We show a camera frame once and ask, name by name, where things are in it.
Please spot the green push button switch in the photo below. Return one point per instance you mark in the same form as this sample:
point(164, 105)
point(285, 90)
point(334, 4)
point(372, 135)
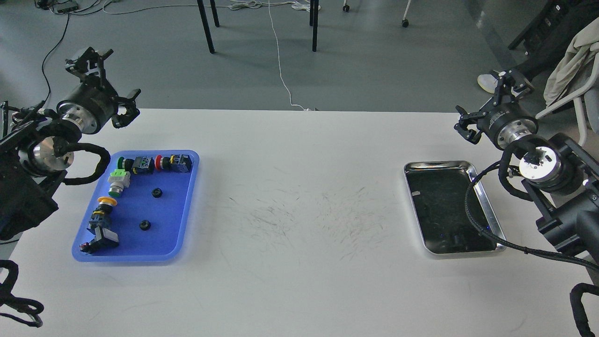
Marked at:
point(141, 165)

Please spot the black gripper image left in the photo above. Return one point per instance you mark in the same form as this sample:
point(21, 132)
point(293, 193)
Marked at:
point(86, 105)

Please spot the beige cloth on chair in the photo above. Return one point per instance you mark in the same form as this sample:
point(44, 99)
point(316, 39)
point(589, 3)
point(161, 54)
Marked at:
point(581, 51)

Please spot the black table leg right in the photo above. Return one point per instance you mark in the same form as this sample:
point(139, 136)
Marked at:
point(314, 6)

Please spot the black table leg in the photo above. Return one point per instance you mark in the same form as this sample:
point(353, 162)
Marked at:
point(314, 6)
point(204, 21)

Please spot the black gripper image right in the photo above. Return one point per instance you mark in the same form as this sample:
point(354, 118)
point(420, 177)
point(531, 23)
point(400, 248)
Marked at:
point(502, 119)

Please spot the white sneaker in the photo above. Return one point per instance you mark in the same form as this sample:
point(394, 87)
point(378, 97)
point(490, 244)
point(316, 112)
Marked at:
point(488, 81)

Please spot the small black gear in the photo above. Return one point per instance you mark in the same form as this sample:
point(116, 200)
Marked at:
point(145, 225)
point(157, 193)

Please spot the white green push button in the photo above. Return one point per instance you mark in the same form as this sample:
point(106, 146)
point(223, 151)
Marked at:
point(119, 180)

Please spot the silver metal tray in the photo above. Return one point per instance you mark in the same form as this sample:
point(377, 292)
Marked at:
point(442, 206)

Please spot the black power strip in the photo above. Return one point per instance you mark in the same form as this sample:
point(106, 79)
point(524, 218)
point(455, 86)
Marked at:
point(65, 7)

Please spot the red emergency stop button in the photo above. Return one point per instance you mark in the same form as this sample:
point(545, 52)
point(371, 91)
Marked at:
point(175, 163)

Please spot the black table leg left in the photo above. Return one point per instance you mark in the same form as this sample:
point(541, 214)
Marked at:
point(204, 21)

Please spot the blue plastic tray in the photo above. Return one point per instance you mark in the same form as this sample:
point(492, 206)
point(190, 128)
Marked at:
point(168, 214)

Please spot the black white switch module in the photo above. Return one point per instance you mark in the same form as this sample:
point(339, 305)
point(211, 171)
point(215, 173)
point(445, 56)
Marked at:
point(104, 238)

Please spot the black cabinet at right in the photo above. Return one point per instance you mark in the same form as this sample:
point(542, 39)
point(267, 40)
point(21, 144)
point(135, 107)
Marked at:
point(550, 33)

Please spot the yellow push button switch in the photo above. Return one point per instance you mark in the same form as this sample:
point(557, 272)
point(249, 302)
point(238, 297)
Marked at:
point(101, 215)

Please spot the white chair frame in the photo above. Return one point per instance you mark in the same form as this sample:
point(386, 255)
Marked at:
point(585, 102)

